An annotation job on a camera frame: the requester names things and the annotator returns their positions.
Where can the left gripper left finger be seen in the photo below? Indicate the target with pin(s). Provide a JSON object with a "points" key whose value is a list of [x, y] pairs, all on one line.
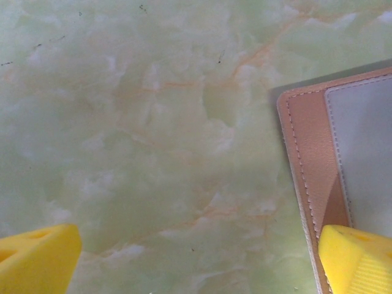
{"points": [[36, 260]]}

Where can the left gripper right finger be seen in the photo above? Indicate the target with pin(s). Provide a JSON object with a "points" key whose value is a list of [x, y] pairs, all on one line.
{"points": [[358, 263]]}

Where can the pink leather card holder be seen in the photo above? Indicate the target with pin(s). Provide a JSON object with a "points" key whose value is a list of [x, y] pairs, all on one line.
{"points": [[309, 153]]}

